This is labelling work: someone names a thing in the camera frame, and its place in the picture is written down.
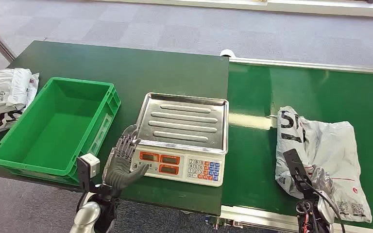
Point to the white electronic weighing scale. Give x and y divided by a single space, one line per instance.
181 122

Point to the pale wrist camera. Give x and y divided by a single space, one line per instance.
295 165
90 164

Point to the grey mailer with black print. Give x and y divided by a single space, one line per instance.
0 122

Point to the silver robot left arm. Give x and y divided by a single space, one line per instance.
86 215

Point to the grey plastic mailer package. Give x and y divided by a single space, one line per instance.
331 144

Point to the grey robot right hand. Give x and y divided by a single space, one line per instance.
322 180

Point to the green plastic crate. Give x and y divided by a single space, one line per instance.
57 128

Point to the green conveyor belt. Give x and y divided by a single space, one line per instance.
318 93

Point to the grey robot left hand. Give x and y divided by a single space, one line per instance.
119 170

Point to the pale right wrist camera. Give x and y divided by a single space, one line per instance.
295 165

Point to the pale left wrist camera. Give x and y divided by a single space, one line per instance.
90 164

